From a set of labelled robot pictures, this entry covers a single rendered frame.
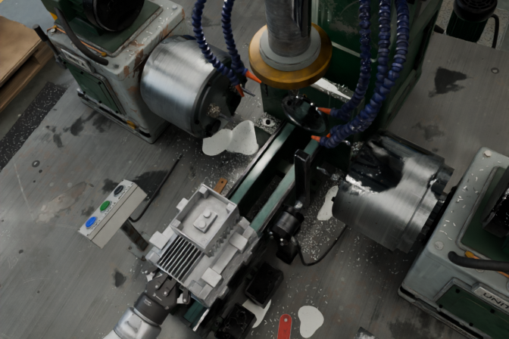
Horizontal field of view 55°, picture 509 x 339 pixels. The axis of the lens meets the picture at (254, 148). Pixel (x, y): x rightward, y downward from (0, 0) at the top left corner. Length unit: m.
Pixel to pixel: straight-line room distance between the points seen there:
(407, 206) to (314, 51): 0.38
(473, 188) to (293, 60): 0.47
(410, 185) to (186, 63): 0.63
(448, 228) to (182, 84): 0.72
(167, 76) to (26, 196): 0.65
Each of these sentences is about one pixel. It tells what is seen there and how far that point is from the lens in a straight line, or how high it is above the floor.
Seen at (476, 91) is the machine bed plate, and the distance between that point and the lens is 1.74.
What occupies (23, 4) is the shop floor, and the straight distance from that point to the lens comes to 3.64.
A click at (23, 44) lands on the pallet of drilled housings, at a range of 3.14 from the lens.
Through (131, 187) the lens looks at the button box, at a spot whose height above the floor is 1.08.
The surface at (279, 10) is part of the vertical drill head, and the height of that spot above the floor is 1.48.
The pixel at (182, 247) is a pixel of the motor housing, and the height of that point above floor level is 1.10.
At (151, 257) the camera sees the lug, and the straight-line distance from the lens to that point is 1.14.
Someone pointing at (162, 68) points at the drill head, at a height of 1.15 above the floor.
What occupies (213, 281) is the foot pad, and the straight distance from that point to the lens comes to 1.10.
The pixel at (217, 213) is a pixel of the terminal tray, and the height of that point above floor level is 1.12.
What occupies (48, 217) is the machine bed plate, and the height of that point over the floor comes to 0.80.
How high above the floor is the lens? 2.13
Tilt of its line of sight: 60 degrees down
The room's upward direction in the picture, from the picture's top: 10 degrees counter-clockwise
